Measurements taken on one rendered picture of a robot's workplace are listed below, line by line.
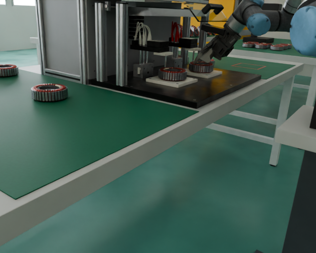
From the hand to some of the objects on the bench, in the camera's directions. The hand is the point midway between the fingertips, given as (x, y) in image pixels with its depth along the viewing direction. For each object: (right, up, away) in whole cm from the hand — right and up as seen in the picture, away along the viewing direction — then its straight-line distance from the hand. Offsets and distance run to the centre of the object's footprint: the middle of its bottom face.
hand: (200, 61), depth 142 cm
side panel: (-58, -10, -11) cm, 60 cm away
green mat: (-63, -22, -45) cm, 80 cm away
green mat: (+11, +12, +55) cm, 58 cm away
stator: (-14, -10, -18) cm, 25 cm away
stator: (0, -4, +1) cm, 4 cm away
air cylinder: (-26, -8, -10) cm, 28 cm away
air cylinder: (-12, -2, +9) cm, 15 cm away
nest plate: (-14, -12, -17) cm, 25 cm away
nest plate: (0, -5, +2) cm, 6 cm away
